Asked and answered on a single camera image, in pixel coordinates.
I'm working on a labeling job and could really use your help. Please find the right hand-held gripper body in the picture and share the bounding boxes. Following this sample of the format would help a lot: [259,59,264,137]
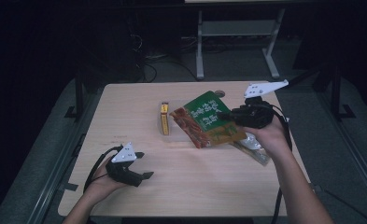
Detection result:
[230,78,289,130]

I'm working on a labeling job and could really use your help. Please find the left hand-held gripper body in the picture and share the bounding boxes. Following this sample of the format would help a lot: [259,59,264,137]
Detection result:
[105,141,144,188]

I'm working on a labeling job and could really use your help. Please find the green snack packet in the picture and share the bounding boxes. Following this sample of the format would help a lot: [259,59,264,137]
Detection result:
[169,90,248,149]

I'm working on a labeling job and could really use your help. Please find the small gold red packet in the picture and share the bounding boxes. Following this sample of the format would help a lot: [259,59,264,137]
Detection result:
[160,102,171,136]

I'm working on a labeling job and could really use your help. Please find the clear plastic box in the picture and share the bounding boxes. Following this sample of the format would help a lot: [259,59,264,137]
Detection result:
[156,98,205,144]

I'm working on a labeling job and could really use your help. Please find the person's right hand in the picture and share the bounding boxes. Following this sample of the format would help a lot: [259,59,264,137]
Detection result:
[235,115,293,159]

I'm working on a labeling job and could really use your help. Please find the person's left hand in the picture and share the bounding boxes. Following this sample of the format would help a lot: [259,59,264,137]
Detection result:
[83,157,127,200]

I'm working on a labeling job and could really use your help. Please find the white orange snack packet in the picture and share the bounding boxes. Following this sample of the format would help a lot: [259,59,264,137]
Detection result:
[230,117,290,167]

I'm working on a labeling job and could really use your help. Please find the white metal stand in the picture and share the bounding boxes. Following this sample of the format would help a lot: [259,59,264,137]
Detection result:
[195,7,287,80]

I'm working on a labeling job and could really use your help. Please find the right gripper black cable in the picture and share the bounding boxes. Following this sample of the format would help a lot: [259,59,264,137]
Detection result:
[270,104,293,224]

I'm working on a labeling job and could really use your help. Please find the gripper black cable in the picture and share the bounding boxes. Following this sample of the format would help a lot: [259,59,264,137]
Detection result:
[82,145,125,194]
[270,104,293,224]

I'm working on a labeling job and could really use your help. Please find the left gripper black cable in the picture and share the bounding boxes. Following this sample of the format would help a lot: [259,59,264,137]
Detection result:
[82,145,125,194]

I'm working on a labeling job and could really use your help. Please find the black metal post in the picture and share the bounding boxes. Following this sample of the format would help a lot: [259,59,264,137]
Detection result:
[330,63,357,121]
[64,69,86,119]

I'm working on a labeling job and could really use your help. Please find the thin black floor cable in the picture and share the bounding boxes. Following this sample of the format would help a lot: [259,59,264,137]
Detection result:
[322,188,367,224]

